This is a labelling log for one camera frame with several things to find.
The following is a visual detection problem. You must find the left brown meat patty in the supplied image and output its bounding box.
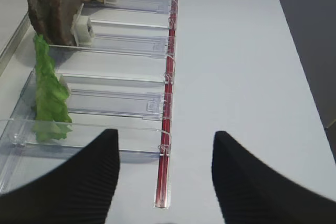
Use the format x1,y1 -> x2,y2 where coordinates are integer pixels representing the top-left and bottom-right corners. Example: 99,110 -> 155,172
27,0 -> 52,44

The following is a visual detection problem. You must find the green lettuce leaf in rack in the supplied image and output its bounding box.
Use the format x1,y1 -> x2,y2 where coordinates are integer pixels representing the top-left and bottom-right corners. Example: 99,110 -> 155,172
33,34 -> 72,143

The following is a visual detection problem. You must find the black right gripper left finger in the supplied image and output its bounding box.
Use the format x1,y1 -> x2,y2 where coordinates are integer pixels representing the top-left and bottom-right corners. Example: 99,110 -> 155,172
1,129 -> 120,223

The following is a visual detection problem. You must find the clear acrylic right rack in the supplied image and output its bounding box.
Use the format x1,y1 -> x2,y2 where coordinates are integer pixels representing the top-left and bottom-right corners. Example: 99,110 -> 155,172
1,0 -> 171,194

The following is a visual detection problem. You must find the red rail strip right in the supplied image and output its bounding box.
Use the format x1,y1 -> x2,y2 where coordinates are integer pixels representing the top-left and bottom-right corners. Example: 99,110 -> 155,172
154,0 -> 178,209

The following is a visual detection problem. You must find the right brown meat patty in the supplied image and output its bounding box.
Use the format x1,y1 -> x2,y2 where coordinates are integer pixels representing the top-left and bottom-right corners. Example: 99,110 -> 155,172
50,0 -> 82,46

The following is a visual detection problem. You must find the brown meat patty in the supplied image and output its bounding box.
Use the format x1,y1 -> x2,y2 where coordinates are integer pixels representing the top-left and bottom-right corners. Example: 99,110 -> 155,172
50,0 -> 82,46
27,0 -> 52,44

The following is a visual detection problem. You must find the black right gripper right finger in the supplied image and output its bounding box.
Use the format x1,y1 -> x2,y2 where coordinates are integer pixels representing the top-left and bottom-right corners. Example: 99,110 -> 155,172
211,131 -> 335,223

